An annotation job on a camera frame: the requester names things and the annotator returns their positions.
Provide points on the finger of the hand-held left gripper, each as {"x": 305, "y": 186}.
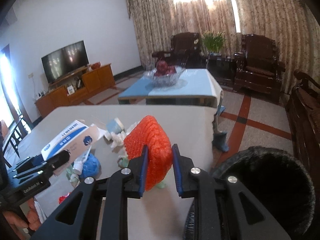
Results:
{"x": 30, "y": 160}
{"x": 60, "y": 158}

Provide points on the orange bubble wrap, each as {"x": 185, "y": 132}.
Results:
{"x": 150, "y": 140}

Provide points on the red plastic wrapper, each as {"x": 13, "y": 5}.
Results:
{"x": 64, "y": 198}

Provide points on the glass fruit bowl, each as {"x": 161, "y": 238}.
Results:
{"x": 165, "y": 80}

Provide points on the blue table leg cover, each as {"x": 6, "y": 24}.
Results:
{"x": 221, "y": 142}

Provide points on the person's left hand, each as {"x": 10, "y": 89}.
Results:
{"x": 15, "y": 220}

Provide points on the white tissue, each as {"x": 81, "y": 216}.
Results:
{"x": 118, "y": 140}

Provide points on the blue plastic bag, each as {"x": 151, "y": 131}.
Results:
{"x": 92, "y": 165}

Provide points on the white blue tissue box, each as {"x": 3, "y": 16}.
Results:
{"x": 72, "y": 137}

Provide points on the patterned beige curtain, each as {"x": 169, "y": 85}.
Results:
{"x": 262, "y": 10}

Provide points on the black chair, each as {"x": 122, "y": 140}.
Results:
{"x": 15, "y": 132}

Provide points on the flat screen television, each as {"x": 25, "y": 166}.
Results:
{"x": 65, "y": 60}

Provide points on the wooden television cabinet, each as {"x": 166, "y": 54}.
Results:
{"x": 97, "y": 80}

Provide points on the white picture card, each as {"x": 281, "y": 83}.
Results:
{"x": 70, "y": 90}

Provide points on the blue cloth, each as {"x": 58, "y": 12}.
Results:
{"x": 221, "y": 110}

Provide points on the blue white paper cup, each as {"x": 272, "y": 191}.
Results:
{"x": 114, "y": 127}

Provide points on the red apple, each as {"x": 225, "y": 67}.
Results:
{"x": 172, "y": 70}
{"x": 162, "y": 66}

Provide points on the dark wooden sofa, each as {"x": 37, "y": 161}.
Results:
{"x": 305, "y": 115}

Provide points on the dark wooden armchair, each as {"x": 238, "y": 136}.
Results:
{"x": 182, "y": 47}
{"x": 258, "y": 62}

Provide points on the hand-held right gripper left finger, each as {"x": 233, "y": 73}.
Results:
{"x": 143, "y": 172}

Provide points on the dark wooden side table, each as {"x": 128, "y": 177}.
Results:
{"x": 221, "y": 67}

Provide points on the green potted plant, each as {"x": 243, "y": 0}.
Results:
{"x": 213, "y": 41}

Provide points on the person's left forearm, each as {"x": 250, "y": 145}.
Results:
{"x": 33, "y": 220}

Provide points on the black trash bin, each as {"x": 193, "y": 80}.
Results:
{"x": 275, "y": 192}

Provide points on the coffee table with blue cover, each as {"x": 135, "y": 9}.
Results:
{"x": 195, "y": 85}

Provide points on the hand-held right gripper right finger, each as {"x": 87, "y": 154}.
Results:
{"x": 176, "y": 172}

